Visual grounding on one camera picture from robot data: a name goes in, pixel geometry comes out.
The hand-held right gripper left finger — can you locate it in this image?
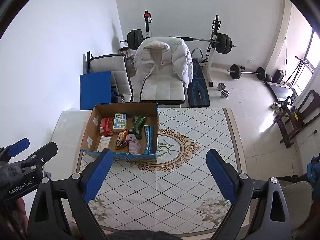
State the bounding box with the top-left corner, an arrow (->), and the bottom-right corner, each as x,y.
26,149 -> 115,240

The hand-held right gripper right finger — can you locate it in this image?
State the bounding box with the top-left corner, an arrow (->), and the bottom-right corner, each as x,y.
205,149 -> 293,240

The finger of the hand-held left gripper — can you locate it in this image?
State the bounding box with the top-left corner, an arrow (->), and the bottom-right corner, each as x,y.
19,141 -> 58,168
0,138 -> 30,159

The white packet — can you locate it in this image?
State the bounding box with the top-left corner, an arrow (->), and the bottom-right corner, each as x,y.
96,136 -> 111,152

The cardboard box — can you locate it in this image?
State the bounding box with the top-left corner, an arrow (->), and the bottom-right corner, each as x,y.
80,102 -> 159,162

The orange snack packet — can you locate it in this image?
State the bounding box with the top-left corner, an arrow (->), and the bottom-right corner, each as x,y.
115,129 -> 128,150

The purple cloth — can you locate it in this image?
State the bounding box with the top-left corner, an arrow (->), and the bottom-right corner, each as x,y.
126,134 -> 142,154

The red snack packet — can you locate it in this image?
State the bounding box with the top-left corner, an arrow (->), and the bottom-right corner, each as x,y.
99,117 -> 114,136

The blue white tissue pack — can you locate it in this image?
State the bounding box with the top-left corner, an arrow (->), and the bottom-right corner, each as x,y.
113,113 -> 127,133

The green snack packet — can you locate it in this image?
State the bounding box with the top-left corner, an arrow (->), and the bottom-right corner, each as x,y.
129,116 -> 148,140

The long blue packet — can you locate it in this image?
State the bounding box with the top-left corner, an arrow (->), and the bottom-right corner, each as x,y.
144,126 -> 154,155

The person's right forearm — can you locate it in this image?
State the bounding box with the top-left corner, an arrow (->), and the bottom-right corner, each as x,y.
107,229 -> 180,240

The person's left forearm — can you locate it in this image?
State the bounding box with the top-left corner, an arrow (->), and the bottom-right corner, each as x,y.
0,162 -> 23,188

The white flat panel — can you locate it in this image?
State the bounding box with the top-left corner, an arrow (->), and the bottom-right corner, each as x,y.
51,109 -> 94,180

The patterned tablecloth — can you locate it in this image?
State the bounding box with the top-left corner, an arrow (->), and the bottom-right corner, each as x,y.
75,107 -> 247,233

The blue board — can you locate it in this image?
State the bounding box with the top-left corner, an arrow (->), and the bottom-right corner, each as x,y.
79,71 -> 112,110

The pair of white shoes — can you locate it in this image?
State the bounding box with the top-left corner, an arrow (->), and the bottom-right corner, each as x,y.
270,102 -> 284,113

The black blue weight bench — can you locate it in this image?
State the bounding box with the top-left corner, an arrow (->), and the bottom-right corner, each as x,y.
187,59 -> 210,108

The blue jacket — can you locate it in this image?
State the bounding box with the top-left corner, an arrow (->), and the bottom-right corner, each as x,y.
307,155 -> 320,185

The black treadmill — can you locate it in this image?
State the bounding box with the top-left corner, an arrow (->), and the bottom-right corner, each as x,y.
265,81 -> 298,103

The white padded chair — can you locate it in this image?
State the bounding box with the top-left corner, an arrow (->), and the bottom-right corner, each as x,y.
139,37 -> 187,104

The short barbell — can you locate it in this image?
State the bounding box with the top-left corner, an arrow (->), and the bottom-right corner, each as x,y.
228,64 -> 267,81

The dark wooden chair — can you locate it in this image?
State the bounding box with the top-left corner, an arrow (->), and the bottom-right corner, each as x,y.
273,89 -> 320,148

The black box appliance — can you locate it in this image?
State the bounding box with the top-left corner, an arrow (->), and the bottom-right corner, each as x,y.
272,69 -> 285,84

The clear water jug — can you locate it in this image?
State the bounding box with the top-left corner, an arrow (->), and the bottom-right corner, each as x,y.
126,54 -> 137,77

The white barbell rack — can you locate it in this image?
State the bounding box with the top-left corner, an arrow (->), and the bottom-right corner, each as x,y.
144,10 -> 222,88

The white down jacket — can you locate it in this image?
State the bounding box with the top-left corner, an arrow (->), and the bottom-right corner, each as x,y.
133,37 -> 193,88

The long barbell with black plates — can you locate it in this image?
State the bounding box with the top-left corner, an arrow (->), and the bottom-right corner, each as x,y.
120,29 -> 236,55

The window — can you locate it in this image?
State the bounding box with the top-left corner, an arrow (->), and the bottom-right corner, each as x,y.
304,30 -> 320,68

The black floor cable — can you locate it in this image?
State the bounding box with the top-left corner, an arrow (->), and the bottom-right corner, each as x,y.
292,130 -> 315,175

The white chair with black frame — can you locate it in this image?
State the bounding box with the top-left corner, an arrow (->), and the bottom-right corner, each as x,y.
86,52 -> 134,103

